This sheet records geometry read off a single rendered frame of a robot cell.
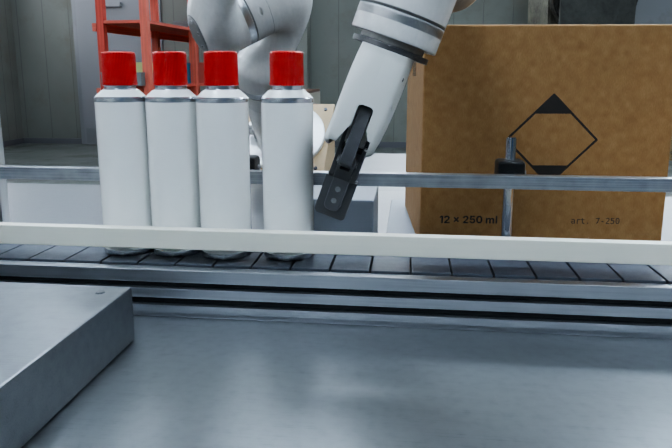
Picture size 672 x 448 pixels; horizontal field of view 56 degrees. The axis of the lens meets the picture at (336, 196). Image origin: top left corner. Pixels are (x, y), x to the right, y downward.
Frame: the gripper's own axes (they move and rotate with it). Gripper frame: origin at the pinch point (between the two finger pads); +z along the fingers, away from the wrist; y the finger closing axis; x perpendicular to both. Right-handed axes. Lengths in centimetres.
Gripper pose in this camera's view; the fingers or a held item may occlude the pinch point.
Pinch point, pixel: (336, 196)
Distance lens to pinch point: 63.8
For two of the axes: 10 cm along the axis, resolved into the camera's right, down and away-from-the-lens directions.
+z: -3.4, 9.2, 2.2
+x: 9.3, 3.5, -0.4
